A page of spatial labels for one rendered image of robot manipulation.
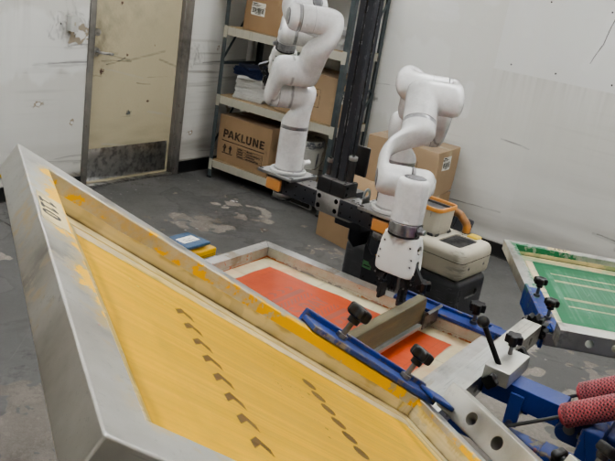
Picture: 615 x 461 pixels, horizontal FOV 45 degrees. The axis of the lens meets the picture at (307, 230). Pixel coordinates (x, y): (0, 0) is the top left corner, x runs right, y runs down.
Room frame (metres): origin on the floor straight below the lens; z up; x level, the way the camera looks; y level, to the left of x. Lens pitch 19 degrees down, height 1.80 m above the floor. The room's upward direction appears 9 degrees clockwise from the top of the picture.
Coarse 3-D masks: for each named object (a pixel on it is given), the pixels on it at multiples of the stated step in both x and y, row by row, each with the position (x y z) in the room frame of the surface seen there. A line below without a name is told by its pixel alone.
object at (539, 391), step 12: (516, 384) 1.44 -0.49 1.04; (528, 384) 1.45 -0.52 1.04; (540, 384) 1.46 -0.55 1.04; (492, 396) 1.45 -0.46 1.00; (504, 396) 1.44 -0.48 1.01; (528, 396) 1.41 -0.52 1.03; (540, 396) 1.40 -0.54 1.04; (552, 396) 1.41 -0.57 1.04; (564, 396) 1.42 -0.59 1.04; (528, 408) 1.41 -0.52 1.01; (540, 408) 1.40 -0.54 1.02; (552, 408) 1.38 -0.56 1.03; (552, 420) 1.38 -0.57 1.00
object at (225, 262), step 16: (224, 256) 2.02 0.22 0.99; (240, 256) 2.05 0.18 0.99; (256, 256) 2.11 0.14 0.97; (272, 256) 2.15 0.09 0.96; (288, 256) 2.11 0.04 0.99; (304, 256) 2.12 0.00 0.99; (304, 272) 2.08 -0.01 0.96; (320, 272) 2.05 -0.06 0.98; (336, 272) 2.04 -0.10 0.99; (352, 288) 1.99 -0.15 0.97; (368, 288) 1.96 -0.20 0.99; (384, 304) 1.93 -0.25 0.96; (464, 336) 1.79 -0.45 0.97; (480, 336) 1.76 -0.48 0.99; (464, 352) 1.65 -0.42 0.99; (448, 368) 1.56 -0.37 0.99; (432, 384) 1.47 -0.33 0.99
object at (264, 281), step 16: (256, 272) 2.03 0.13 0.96; (272, 272) 2.05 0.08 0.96; (256, 288) 1.91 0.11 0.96; (272, 288) 1.93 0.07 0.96; (304, 288) 1.96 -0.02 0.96; (320, 288) 1.98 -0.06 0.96; (336, 304) 1.89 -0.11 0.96; (416, 336) 1.78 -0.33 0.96; (384, 352) 1.65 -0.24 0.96; (400, 352) 1.67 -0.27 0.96; (432, 352) 1.70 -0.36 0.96; (416, 368) 1.60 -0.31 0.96
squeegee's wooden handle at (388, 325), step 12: (408, 300) 1.75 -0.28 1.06; (420, 300) 1.77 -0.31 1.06; (384, 312) 1.66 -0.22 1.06; (396, 312) 1.67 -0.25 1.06; (408, 312) 1.71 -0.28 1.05; (420, 312) 1.77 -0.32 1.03; (372, 324) 1.58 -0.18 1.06; (384, 324) 1.61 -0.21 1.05; (396, 324) 1.66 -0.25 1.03; (408, 324) 1.72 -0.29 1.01; (360, 336) 1.52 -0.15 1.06; (372, 336) 1.57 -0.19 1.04; (384, 336) 1.62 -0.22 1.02; (372, 348) 1.58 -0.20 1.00
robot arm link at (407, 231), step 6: (390, 222) 1.63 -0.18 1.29; (390, 228) 1.63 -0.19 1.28; (396, 228) 1.61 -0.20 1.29; (402, 228) 1.61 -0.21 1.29; (408, 228) 1.61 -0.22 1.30; (414, 228) 1.61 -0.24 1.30; (420, 228) 1.62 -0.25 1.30; (396, 234) 1.61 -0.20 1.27; (402, 234) 1.61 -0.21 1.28; (408, 234) 1.61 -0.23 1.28; (414, 234) 1.61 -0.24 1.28; (420, 234) 1.61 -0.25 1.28
